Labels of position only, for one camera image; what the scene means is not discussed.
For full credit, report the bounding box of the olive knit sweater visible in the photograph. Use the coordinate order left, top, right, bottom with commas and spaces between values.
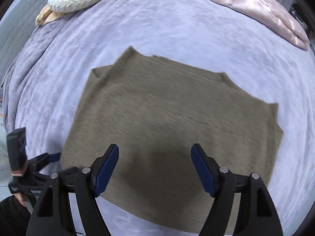
61, 47, 283, 233

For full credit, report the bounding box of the person's left hand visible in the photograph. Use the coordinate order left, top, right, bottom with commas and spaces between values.
14, 193, 37, 213

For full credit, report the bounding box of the grey quilted headboard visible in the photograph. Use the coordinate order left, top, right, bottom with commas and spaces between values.
1, 0, 47, 78

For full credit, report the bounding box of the beige chunky knit blanket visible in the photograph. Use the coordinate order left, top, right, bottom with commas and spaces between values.
35, 0, 145, 27

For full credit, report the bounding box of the lavender plush bedspread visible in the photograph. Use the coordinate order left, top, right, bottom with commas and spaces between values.
4, 0, 314, 235

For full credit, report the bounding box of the pink satin puffer jacket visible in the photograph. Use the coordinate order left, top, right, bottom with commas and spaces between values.
211, 0, 310, 50

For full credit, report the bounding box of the black sparkly handbag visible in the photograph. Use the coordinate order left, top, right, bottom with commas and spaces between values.
289, 3, 310, 29

